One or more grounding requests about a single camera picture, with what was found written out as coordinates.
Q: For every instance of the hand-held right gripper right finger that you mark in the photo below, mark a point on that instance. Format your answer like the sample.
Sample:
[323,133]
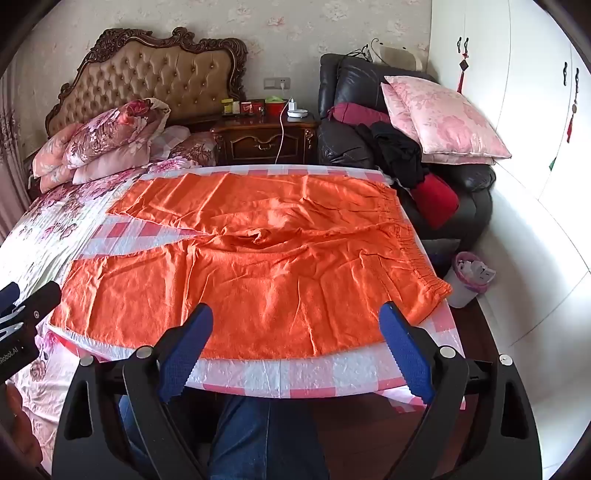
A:
[406,350]

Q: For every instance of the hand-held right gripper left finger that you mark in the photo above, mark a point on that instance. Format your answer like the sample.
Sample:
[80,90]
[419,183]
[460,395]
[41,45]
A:
[184,355]

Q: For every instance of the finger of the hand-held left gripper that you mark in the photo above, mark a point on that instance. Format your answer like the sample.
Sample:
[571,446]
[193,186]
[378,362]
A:
[44,297]
[9,296]

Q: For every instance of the orange pants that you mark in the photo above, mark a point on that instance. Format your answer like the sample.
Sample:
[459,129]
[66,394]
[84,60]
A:
[277,277]

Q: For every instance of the person's left hand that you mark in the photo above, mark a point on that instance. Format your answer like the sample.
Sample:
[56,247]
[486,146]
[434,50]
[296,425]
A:
[16,417]

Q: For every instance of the floral bed sheet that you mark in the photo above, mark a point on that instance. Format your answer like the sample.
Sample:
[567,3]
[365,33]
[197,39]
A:
[46,230]

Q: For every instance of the trash bin with pink liner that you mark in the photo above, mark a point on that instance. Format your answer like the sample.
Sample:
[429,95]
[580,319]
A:
[466,286]

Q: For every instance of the person's legs in jeans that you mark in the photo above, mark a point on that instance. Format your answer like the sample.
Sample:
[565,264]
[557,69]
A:
[249,438]

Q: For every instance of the pink white checked cloth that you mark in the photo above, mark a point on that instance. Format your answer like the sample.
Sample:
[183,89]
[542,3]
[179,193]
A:
[295,374]

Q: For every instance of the floral purple curtain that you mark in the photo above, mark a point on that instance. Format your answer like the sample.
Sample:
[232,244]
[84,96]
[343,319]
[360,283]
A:
[9,161]

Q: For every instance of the red cloth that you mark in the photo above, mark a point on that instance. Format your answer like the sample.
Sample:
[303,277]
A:
[434,198]

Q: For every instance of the dark red floral folded quilt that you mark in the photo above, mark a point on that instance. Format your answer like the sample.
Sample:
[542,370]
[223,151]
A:
[115,124]

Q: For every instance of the black clothes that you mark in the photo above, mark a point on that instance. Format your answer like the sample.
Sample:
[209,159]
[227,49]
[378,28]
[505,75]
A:
[397,152]

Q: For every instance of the dark floral pillow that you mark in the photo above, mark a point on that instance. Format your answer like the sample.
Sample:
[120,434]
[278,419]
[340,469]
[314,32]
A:
[194,147]

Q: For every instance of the black leather armchair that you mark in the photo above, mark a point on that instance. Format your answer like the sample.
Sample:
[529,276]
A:
[341,147]

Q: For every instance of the dark wooden nightstand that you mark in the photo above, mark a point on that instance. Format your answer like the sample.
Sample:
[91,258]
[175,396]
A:
[258,143]

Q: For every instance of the pink floral pillow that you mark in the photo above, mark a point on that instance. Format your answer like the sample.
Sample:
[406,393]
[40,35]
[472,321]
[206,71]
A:
[443,120]
[395,113]

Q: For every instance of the maroon cushion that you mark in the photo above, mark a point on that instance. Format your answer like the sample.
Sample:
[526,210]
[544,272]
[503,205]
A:
[355,114]

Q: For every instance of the tufted carved wooden headboard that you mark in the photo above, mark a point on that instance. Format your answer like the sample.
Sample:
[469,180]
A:
[152,74]

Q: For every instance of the yellow jar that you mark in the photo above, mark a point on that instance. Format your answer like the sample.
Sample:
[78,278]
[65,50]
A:
[227,105]

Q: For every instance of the small red box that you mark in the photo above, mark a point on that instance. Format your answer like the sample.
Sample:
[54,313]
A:
[251,107]

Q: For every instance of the white round device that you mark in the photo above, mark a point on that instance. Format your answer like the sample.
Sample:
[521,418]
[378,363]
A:
[298,113]

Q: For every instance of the items on nightstand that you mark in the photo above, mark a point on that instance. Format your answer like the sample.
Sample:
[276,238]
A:
[276,110]

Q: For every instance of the red tassel ornament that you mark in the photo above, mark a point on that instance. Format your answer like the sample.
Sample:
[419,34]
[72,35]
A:
[461,69]
[572,115]

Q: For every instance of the beige bag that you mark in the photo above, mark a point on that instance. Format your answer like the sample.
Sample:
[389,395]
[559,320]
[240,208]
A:
[397,57]

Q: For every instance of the white wardrobe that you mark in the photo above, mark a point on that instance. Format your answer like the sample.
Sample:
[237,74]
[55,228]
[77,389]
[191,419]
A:
[508,69]

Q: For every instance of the wall socket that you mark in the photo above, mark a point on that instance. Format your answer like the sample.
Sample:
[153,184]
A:
[277,83]

